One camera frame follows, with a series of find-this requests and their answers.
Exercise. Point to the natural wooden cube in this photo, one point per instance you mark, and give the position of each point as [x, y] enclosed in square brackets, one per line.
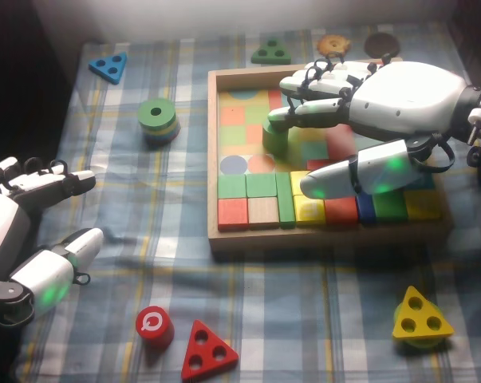
[264, 211]

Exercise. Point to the blue triangle block with holes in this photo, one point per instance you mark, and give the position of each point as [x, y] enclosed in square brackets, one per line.
[110, 68]

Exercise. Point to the green long bar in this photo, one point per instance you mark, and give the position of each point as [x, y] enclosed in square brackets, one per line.
[286, 199]

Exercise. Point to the yellow cube with equals sign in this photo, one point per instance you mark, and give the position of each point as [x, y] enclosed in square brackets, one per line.
[422, 204]

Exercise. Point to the red triangle block with holes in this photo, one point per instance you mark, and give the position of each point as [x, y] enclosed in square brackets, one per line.
[208, 359]

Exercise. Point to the red cylinder with letter Q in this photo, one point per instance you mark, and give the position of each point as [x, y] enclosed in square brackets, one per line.
[154, 327]

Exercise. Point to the blue plaid cloth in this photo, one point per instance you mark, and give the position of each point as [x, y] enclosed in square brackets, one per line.
[144, 199]

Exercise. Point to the green cylinder block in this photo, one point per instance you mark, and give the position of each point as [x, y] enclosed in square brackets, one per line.
[275, 143]

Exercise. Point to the red wooden cube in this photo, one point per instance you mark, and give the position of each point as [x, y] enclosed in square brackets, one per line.
[341, 210]
[233, 213]

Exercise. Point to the green wooden cube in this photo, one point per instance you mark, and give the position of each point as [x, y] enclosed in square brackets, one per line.
[232, 186]
[262, 185]
[389, 207]

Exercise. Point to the blue long bar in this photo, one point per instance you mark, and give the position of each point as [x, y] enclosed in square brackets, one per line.
[365, 209]

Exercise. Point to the wooden tray with printed floor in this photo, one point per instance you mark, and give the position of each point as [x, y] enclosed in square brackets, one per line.
[328, 238]

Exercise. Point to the red cylinder with plus sign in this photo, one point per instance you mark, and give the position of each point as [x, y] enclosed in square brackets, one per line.
[340, 143]

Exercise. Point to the tan toy cookie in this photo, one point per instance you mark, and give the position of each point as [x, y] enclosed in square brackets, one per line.
[333, 43]

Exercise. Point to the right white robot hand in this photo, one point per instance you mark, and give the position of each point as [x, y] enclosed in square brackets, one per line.
[407, 99]

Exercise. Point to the dark brown toy cookie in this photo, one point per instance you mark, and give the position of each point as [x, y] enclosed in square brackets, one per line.
[381, 45]

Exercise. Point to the yellow triangle block with holes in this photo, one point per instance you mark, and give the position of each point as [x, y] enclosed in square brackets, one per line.
[421, 323]

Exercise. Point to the green triangle block with holes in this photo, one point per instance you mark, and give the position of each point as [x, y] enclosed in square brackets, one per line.
[271, 54]

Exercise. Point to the yellow cube with letter S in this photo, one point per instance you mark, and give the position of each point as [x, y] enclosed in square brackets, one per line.
[296, 177]

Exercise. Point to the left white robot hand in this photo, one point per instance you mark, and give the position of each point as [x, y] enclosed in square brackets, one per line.
[1, 223]

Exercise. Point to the yellow cube with letter E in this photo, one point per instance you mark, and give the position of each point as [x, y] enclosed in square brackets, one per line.
[310, 211]

